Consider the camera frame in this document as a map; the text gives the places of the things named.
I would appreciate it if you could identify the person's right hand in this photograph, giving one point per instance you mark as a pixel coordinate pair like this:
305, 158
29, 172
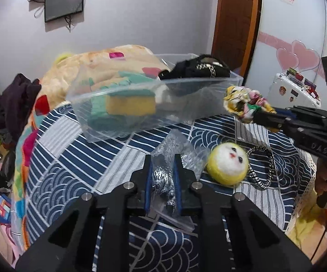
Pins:
323, 182

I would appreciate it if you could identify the white suitcase with stickers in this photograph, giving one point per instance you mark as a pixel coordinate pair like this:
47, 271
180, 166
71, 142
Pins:
286, 90

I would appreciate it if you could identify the blue white patterned bed cover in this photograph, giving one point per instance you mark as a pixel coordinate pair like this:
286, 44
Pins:
75, 175

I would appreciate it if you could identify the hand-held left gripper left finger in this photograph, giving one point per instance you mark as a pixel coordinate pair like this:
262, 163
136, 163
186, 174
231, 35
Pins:
148, 185

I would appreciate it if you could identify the colourful fleece blanket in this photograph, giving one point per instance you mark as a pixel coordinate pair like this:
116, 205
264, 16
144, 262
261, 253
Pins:
75, 62

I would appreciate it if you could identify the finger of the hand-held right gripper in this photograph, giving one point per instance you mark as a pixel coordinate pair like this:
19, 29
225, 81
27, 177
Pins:
299, 112
271, 121

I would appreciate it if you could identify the yellow plush ball with face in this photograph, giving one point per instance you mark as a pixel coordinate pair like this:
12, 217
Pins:
228, 164

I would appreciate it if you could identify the clear bag with silver scrunchie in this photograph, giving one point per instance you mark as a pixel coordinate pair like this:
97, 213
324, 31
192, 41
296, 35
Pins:
166, 158

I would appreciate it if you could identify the teal cloth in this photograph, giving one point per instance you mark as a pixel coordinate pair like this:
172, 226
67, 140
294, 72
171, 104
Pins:
98, 110

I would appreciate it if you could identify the black white braided band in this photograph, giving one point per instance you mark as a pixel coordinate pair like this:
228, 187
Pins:
266, 172

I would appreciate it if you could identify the clear plastic storage bin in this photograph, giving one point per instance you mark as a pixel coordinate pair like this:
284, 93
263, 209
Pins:
180, 113

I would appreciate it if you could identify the wooden door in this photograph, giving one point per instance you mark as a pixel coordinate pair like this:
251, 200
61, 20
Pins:
235, 22

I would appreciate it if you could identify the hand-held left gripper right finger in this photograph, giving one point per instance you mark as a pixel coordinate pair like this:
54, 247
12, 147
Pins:
178, 185

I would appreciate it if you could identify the black fabric item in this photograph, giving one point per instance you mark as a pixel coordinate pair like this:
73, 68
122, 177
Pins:
194, 68

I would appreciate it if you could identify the yellow plush cloth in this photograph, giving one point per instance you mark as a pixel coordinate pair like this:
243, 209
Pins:
131, 103

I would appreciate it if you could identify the white wardrobe with pink hearts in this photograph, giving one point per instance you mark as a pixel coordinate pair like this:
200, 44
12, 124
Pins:
293, 19

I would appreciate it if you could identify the floral fabric scrunchie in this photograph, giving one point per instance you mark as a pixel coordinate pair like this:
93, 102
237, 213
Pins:
244, 102

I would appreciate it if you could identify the dark purple clothing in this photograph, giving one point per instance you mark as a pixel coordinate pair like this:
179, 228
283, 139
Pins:
16, 104

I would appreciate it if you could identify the small wall monitor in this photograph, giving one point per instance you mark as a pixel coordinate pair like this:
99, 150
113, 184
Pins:
64, 4

